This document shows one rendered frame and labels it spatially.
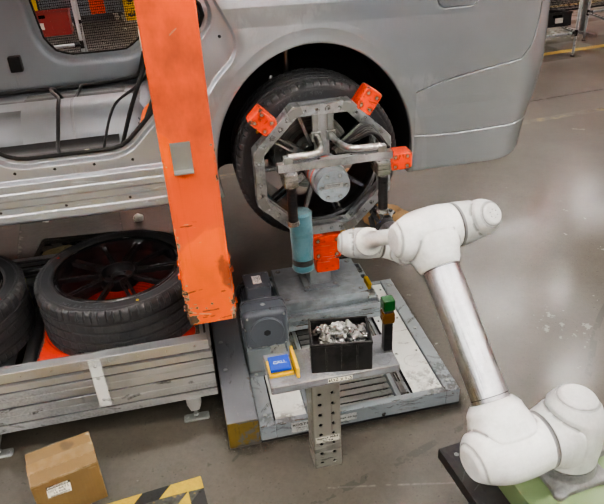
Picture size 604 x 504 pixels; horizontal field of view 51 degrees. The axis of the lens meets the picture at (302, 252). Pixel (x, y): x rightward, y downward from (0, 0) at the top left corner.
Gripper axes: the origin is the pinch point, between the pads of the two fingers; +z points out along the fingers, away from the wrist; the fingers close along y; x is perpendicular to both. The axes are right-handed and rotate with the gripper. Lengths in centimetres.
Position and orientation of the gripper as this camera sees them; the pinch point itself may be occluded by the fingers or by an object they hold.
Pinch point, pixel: (372, 208)
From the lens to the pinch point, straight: 266.0
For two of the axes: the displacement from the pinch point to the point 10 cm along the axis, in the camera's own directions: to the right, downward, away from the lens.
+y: 6.5, -7.1, -2.5
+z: -2.1, -4.8, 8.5
